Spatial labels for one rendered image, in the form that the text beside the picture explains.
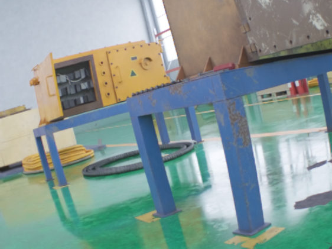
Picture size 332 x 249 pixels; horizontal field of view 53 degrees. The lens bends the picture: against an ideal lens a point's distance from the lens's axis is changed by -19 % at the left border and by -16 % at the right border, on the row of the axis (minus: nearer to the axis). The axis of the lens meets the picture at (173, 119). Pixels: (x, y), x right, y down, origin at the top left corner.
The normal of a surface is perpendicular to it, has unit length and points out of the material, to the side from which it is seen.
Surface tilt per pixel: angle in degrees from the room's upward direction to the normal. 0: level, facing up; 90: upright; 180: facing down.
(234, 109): 90
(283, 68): 90
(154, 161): 90
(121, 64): 90
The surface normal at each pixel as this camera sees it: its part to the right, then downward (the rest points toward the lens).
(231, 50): -0.82, 0.24
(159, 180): 0.52, -0.07
